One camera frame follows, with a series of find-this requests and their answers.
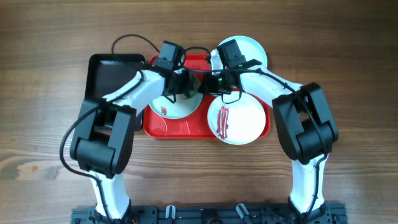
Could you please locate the red plastic tray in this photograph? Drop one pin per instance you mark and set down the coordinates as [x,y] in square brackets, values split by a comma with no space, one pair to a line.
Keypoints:
[195,125]

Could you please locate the light blue plate top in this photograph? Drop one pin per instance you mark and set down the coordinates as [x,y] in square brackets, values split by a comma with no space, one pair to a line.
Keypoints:
[249,47]

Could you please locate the black plastic tray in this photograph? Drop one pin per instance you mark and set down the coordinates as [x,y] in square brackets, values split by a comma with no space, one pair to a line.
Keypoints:
[106,75]

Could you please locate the white plate with stain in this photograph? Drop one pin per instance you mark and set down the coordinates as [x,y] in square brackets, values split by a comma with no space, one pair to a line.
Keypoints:
[237,118]

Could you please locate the light blue plate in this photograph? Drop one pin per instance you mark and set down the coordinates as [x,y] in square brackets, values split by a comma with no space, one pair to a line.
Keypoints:
[182,107]
[249,47]

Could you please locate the green yellow sponge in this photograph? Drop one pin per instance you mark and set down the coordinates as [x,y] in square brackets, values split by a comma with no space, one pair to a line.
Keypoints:
[187,94]

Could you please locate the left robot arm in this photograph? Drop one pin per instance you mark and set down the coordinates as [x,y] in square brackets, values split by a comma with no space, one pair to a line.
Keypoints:
[116,94]

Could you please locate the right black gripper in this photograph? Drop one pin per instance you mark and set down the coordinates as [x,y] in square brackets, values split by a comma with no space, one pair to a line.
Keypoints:
[208,87]

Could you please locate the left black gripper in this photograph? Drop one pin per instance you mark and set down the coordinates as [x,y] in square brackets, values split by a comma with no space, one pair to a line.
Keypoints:
[186,84]

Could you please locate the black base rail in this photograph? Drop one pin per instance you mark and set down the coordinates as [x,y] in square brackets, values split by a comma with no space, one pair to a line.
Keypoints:
[328,213]

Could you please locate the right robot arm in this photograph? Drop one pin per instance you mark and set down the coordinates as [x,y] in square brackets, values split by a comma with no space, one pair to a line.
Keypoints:
[305,126]

